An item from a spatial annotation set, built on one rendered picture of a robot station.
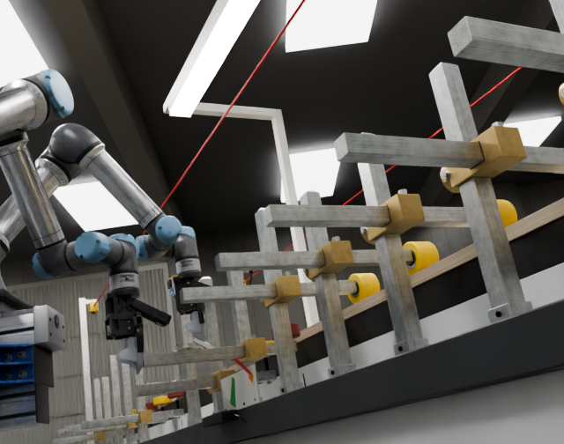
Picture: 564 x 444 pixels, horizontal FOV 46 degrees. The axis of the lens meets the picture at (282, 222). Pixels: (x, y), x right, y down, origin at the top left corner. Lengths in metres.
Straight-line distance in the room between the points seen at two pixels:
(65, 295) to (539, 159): 7.81
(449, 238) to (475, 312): 7.40
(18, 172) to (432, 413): 1.12
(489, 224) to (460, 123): 0.17
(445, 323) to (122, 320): 0.79
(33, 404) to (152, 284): 6.78
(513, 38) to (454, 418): 0.64
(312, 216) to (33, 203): 0.84
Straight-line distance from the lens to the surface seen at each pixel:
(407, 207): 1.18
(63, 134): 2.02
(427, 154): 0.95
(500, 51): 0.75
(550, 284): 1.24
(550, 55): 0.79
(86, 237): 1.68
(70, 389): 8.39
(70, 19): 4.06
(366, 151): 0.89
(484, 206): 1.03
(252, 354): 1.78
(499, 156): 1.00
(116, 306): 1.74
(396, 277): 1.21
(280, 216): 1.09
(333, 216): 1.13
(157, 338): 8.24
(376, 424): 1.33
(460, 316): 1.41
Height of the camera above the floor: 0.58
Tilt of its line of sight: 19 degrees up
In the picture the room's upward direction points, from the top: 10 degrees counter-clockwise
